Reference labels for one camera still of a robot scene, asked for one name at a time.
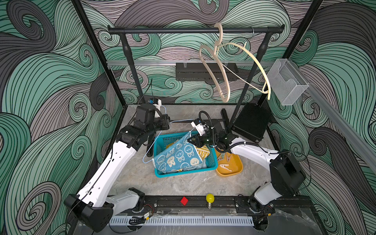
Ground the light blue wire hanger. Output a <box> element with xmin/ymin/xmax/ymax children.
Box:
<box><xmin>143</xmin><ymin>118</ymin><xmax>193</xmax><ymax>164</ymax></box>

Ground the red diamond marker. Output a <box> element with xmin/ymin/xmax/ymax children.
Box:
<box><xmin>180</xmin><ymin>196</ymin><xmax>189</xmax><ymax>206</ymax></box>

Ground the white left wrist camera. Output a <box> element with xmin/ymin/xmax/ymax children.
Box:
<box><xmin>148</xmin><ymin>98</ymin><xmax>162</xmax><ymax>110</ymax></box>

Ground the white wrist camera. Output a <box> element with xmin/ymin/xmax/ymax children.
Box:
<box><xmin>148</xmin><ymin>98</ymin><xmax>162</xmax><ymax>110</ymax></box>
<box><xmin>191</xmin><ymin>118</ymin><xmax>209</xmax><ymax>136</ymax></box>

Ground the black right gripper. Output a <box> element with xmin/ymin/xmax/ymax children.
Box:
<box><xmin>186</xmin><ymin>132</ymin><xmax>218</xmax><ymax>148</ymax></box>

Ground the black clothes rack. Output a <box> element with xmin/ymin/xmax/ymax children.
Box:
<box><xmin>107</xmin><ymin>24</ymin><xmax>286</xmax><ymax>139</ymax></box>

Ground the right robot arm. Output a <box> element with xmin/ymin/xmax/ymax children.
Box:
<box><xmin>188</xmin><ymin>118</ymin><xmax>306</xmax><ymax>212</ymax></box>

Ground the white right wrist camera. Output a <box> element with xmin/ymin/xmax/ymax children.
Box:
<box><xmin>191</xmin><ymin>118</ymin><xmax>209</xmax><ymax>136</ymax></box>

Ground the orange plastic tray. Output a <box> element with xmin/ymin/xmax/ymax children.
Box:
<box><xmin>215</xmin><ymin>151</ymin><xmax>243</xmax><ymax>177</ymax></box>

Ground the cream plastic hanger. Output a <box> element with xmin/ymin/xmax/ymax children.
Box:
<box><xmin>199</xmin><ymin>24</ymin><xmax>273</xmax><ymax>103</ymax></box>

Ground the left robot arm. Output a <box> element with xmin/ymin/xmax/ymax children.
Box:
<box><xmin>64</xmin><ymin>103</ymin><xmax>170</xmax><ymax>233</ymax></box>

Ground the yellow striped towel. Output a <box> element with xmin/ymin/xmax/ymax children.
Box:
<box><xmin>166</xmin><ymin>143</ymin><xmax>211</xmax><ymax>160</ymax></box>

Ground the white slotted cable duct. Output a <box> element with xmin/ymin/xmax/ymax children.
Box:
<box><xmin>108</xmin><ymin>215</ymin><xmax>255</xmax><ymax>227</ymax></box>

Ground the teal plastic basket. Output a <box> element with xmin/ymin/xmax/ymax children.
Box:
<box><xmin>153</xmin><ymin>131</ymin><xmax>218</xmax><ymax>178</ymax></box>

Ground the yellow ball knob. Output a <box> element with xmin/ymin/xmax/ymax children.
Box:
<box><xmin>206</xmin><ymin>193</ymin><xmax>215</xmax><ymax>209</ymax></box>

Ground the black wall light panel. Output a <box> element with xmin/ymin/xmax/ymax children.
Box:
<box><xmin>175</xmin><ymin>63</ymin><xmax>224</xmax><ymax>83</ymax></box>

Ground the blue rabbit print towel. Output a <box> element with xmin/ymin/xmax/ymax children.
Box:
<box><xmin>153</xmin><ymin>132</ymin><xmax>203</xmax><ymax>174</ymax></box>

